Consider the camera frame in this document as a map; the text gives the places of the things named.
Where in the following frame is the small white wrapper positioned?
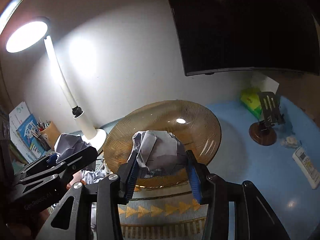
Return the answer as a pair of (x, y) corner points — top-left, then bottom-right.
(280, 135), (299, 148)

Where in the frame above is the black phone stand wooden base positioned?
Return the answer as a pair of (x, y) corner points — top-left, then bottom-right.
(248, 91), (286, 146)

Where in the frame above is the blue cover book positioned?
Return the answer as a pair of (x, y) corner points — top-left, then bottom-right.
(17, 114), (46, 160)

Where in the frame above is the black mesh pen holder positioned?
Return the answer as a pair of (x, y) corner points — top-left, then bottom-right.
(31, 131), (51, 151)

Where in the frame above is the white desk lamp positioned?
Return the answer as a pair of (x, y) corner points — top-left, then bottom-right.
(5, 17), (107, 154)

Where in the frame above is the green tissue pack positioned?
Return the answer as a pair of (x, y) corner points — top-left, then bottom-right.
(240, 87), (262, 120)

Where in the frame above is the white remote control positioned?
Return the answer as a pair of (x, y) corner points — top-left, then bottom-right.
(292, 147), (319, 190)

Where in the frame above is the patterned blue woven mat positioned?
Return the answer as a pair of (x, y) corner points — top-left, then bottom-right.
(48, 118), (209, 240)

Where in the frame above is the black wall television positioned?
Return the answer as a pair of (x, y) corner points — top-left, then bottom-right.
(168, 0), (319, 76)

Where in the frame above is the white paper booklet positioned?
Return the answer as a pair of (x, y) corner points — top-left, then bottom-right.
(9, 101), (33, 163)

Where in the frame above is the brown cardboard pen holder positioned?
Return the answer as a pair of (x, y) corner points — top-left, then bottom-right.
(40, 121), (61, 150)

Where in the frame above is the amber ribbed glass bowl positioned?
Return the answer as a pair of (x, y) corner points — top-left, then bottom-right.
(104, 100), (222, 188)

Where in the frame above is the white paper ball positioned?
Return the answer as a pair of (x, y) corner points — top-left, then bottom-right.
(131, 130), (188, 179)

